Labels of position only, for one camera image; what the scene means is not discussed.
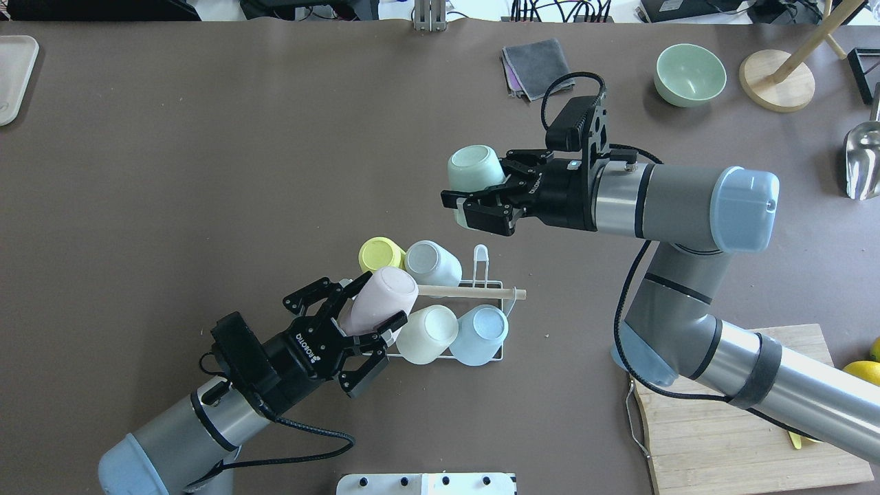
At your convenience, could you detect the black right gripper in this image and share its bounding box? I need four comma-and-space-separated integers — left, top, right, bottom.
441, 150, 597, 237

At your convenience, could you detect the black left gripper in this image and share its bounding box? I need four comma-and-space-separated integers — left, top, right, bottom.
265, 276, 408, 400

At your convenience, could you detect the mint green cup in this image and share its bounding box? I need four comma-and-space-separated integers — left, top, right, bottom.
447, 144, 505, 193

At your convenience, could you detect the pink cup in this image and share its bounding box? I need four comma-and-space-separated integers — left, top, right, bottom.
340, 266, 419, 336

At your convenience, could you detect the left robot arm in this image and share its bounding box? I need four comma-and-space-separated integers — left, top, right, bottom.
98, 267, 419, 494

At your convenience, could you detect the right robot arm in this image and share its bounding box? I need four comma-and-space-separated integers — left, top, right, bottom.
441, 145, 878, 463

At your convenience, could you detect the cream white cup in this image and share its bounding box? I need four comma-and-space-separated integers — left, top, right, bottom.
396, 305, 459, 364

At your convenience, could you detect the yellow cup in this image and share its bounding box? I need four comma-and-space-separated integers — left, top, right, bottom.
357, 237, 406, 272

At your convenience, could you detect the grey cup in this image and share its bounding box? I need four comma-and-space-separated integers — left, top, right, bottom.
405, 239, 463, 286

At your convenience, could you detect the light blue cup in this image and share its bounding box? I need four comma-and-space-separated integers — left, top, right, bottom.
449, 305, 509, 366

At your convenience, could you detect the pink cloth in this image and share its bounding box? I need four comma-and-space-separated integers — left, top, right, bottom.
502, 56, 524, 98

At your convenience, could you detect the grey folded cloth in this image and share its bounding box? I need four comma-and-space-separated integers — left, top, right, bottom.
502, 38, 570, 101

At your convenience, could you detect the green bowl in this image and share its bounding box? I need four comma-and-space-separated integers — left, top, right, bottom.
653, 43, 727, 109

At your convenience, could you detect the wooden mug tree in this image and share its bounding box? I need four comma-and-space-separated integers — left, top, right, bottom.
738, 1, 865, 113

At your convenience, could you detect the wooden cutting board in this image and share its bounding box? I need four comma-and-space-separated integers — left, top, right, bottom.
624, 324, 875, 495

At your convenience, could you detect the metal scoop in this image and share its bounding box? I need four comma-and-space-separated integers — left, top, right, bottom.
845, 84, 879, 201

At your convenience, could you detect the wine glass rack tray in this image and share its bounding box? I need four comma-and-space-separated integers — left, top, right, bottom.
846, 47, 879, 105

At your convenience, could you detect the yellow plastic knife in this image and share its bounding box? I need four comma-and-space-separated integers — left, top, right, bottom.
788, 430, 822, 450

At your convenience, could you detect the whole yellow lemon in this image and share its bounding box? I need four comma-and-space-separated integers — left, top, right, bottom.
868, 336, 880, 362
842, 360, 880, 386

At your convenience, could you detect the cream tray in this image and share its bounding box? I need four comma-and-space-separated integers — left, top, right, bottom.
1, 35, 40, 126

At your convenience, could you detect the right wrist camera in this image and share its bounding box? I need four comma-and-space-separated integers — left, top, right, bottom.
546, 95, 610, 169

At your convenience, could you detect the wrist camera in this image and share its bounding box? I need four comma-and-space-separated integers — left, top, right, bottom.
210, 312, 281, 421
546, 95, 610, 169

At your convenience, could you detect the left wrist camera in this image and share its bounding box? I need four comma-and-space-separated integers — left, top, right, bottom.
210, 312, 281, 421

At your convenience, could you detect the white wire cup rack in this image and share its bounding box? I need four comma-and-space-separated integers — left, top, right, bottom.
364, 272, 526, 363

